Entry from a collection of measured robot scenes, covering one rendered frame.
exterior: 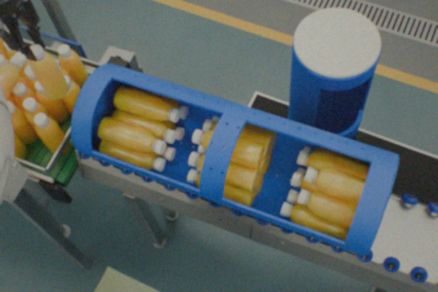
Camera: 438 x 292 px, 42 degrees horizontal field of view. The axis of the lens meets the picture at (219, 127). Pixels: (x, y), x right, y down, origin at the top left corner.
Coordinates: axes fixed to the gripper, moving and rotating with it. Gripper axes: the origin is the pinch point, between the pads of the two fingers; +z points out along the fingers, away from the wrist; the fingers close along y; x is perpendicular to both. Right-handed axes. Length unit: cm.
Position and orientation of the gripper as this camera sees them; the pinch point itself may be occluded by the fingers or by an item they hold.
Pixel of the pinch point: (31, 45)
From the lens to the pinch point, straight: 160.8
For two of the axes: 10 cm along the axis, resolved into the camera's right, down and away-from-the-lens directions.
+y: 3.8, -8.3, 4.2
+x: -9.2, -2.9, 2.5
